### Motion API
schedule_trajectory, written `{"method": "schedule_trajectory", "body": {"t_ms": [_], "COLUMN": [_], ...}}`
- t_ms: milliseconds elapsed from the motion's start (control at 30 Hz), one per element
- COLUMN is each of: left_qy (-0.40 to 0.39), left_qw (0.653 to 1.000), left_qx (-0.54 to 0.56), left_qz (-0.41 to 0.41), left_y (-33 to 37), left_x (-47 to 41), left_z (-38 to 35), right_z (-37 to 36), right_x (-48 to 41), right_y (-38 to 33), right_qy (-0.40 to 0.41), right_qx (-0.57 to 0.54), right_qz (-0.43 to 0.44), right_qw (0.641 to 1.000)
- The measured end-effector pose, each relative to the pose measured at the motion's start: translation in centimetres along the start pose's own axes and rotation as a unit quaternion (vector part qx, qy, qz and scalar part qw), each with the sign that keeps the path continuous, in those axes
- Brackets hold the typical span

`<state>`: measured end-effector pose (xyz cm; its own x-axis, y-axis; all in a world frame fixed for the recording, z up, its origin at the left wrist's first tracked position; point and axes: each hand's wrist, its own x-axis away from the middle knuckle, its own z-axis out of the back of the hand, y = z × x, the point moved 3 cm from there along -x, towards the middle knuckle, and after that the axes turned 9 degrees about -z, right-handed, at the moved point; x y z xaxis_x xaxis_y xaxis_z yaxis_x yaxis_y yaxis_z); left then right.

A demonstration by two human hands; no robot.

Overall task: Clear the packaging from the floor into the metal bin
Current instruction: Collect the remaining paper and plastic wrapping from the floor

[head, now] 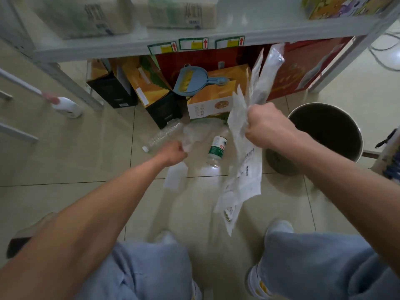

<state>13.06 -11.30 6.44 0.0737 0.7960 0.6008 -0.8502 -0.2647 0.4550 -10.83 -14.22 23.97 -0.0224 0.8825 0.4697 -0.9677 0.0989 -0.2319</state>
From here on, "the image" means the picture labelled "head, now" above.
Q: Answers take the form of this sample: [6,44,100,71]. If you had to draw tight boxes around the person's right hand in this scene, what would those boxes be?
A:
[245,102,298,151]

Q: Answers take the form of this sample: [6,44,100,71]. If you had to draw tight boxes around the person's left hand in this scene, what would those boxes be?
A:
[159,141,189,168]

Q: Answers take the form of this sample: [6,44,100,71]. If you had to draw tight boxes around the clear plastic wrap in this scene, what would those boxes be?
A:
[182,122,217,153]

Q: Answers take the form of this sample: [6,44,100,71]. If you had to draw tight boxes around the clear plastic bag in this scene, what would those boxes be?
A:
[248,44,286,106]

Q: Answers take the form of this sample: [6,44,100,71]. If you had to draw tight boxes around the person's left forearm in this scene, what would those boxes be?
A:
[0,157,171,300]

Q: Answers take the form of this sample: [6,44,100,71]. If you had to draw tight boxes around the person's right forearm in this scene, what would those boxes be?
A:
[266,129,400,278]

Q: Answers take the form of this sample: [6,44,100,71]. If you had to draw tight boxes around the white paper scrap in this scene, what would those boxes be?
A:
[164,162,189,191]

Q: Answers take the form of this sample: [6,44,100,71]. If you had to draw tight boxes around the empty clear plastic bottle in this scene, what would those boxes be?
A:
[142,119,184,153]

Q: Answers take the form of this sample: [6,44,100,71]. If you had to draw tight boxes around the green label plastic bottle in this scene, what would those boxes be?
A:
[206,128,230,169]

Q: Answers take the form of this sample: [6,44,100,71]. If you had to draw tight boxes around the orange and white carton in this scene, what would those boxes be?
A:
[187,64,251,120]

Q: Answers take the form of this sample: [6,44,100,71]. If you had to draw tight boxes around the blue dustpan with brush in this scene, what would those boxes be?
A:
[173,64,230,97]

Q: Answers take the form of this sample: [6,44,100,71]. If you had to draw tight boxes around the round grey waste bin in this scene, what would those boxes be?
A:
[266,102,365,177]

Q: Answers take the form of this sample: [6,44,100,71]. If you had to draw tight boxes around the orange and black carton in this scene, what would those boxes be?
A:
[120,55,184,130]

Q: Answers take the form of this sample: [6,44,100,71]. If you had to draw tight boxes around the green framed shelf label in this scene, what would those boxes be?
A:
[147,42,174,56]
[215,35,245,50]
[178,37,209,52]

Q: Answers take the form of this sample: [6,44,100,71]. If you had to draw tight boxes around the white right shoe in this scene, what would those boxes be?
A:
[246,219,295,300]

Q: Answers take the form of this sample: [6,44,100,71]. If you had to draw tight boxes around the white metal shelf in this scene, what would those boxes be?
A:
[0,0,400,111]

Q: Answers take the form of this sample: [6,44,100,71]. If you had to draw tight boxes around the brown cardboard box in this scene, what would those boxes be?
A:
[129,0,220,30]
[31,0,135,40]

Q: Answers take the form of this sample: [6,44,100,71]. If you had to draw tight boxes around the colourful printed box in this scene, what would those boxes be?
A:
[301,0,398,21]

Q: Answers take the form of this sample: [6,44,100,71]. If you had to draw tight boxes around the light blue jeans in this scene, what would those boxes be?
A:
[74,231,400,300]

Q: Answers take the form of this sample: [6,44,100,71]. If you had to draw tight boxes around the dark brown box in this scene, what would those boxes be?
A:
[6,212,59,259]

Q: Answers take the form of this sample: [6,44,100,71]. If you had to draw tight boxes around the white mop with handle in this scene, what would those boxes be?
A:
[0,68,84,119]

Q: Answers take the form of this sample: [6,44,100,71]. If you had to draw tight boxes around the grey cable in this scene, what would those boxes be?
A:
[368,32,400,72]

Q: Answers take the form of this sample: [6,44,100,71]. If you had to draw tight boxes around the grey metal frame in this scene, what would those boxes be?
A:
[0,90,39,145]

